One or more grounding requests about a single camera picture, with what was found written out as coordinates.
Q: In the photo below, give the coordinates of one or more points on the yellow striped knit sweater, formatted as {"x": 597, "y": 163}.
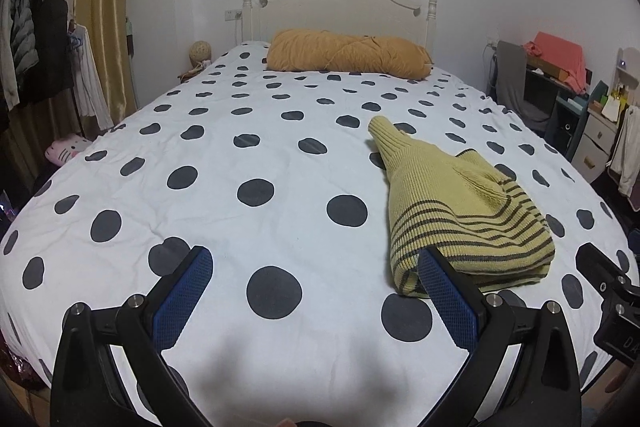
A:
{"x": 450, "y": 207}

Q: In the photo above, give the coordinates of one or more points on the gold curtain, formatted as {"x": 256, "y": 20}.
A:
{"x": 105, "y": 7}

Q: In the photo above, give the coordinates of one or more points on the brown flat box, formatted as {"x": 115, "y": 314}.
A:
{"x": 550, "y": 71}

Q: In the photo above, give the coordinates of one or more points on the orange pillow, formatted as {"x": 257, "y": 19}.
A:
{"x": 345, "y": 52}

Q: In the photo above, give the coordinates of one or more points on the blue desk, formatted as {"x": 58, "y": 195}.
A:
{"x": 565, "y": 117}

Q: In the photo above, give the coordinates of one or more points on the white hanging garment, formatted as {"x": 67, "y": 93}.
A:
{"x": 90, "y": 82}

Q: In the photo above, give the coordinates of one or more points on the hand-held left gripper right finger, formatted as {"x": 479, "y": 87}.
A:
{"x": 447, "y": 294}

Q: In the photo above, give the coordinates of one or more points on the white hanging cloth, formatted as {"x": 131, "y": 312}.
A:
{"x": 627, "y": 152}

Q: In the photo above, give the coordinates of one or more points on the white polka dot bed cover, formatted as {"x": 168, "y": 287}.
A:
{"x": 250, "y": 147}

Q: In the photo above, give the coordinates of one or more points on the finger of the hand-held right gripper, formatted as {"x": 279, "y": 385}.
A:
{"x": 597, "y": 263}

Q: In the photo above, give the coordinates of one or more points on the grey chair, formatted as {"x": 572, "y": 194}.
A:
{"x": 517, "y": 82}

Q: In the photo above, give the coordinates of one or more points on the pink cat plush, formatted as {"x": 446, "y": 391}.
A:
{"x": 67, "y": 148}

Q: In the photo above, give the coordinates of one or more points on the white drawer cabinet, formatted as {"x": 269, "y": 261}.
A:
{"x": 597, "y": 137}

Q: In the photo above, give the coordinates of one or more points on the grey puffer jacket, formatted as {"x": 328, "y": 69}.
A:
{"x": 22, "y": 37}

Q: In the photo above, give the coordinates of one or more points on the black hanging jacket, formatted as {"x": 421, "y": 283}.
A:
{"x": 47, "y": 32}

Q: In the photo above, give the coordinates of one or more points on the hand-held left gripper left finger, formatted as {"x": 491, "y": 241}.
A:
{"x": 182, "y": 294}

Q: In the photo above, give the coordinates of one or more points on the coral cloth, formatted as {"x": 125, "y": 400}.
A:
{"x": 560, "y": 52}

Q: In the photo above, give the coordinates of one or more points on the white bed headboard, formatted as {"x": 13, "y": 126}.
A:
{"x": 340, "y": 7}

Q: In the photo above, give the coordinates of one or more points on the wall socket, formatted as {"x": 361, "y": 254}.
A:
{"x": 231, "y": 14}

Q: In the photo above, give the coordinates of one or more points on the round woven ball lamp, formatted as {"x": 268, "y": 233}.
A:
{"x": 201, "y": 52}

